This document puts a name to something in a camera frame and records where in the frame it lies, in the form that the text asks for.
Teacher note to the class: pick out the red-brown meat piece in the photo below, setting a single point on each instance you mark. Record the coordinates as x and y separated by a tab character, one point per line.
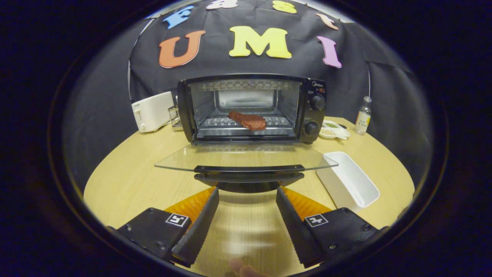
251	121

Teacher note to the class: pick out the metal oven grill rack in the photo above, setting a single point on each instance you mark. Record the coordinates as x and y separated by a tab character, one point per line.
215	122

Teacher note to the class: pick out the white rectangular plastic tray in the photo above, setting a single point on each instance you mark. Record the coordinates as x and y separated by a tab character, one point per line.
353	181

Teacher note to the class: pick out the white divided condiment dish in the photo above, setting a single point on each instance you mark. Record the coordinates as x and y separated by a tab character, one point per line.
334	132

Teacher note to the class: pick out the small clear glass bottle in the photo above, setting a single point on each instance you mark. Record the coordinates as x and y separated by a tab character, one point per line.
362	120

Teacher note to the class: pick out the white bread toaster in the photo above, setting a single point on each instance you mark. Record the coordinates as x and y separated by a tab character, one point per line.
153	111

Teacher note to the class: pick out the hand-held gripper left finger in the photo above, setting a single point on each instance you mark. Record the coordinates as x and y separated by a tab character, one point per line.
198	231

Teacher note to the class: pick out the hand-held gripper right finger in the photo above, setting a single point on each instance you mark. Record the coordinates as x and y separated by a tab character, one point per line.
298	231

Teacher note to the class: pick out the black toaster oven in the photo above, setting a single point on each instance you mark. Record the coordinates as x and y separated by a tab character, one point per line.
317	86

